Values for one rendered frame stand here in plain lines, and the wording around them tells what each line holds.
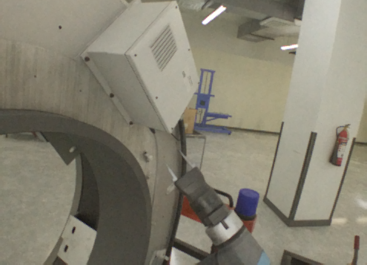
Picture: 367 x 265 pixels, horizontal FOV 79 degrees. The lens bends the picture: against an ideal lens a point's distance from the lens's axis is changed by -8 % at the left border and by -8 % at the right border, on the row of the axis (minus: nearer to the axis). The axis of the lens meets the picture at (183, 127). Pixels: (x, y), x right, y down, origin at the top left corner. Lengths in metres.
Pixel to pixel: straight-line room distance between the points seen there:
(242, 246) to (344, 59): 2.99
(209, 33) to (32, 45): 9.44
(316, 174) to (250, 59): 7.49
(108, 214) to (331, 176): 3.13
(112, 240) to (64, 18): 0.71
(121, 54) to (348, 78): 3.19
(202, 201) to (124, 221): 0.34
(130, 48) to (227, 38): 9.59
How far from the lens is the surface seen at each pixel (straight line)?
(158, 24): 0.49
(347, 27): 3.44
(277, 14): 6.18
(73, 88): 0.51
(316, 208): 3.72
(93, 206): 1.13
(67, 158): 0.94
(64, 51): 0.49
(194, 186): 0.62
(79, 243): 1.08
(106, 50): 0.48
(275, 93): 10.91
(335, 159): 3.37
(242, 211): 1.39
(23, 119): 0.41
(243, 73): 10.17
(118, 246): 0.91
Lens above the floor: 1.65
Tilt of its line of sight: 11 degrees down
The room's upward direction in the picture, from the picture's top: 9 degrees clockwise
